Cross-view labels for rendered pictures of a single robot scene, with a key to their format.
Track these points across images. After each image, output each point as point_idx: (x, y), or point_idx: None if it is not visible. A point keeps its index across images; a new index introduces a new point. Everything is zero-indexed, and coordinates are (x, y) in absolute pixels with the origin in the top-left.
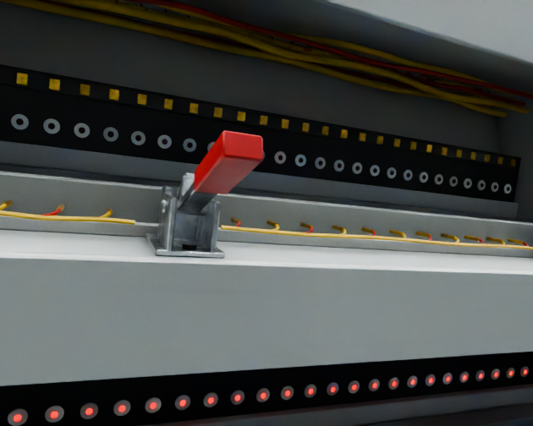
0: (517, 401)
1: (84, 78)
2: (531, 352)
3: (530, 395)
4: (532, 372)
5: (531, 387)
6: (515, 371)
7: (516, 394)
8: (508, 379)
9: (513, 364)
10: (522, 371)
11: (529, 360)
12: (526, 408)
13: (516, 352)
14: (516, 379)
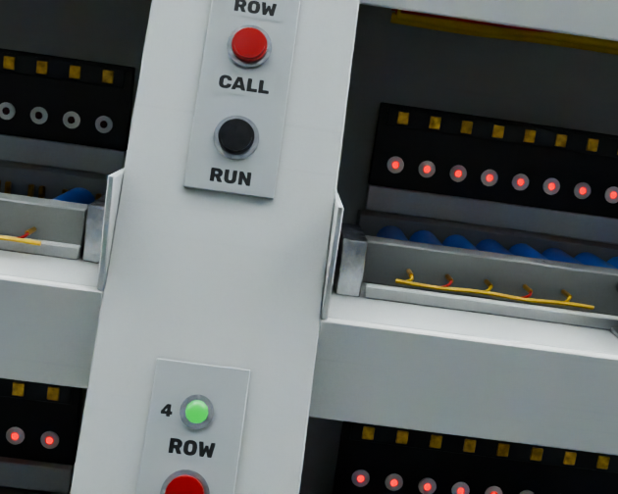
0: None
1: None
2: (29, 405)
3: (23, 478)
4: (37, 441)
5: (24, 464)
6: None
7: None
8: None
9: None
10: (7, 434)
11: (25, 419)
12: None
13: None
14: None
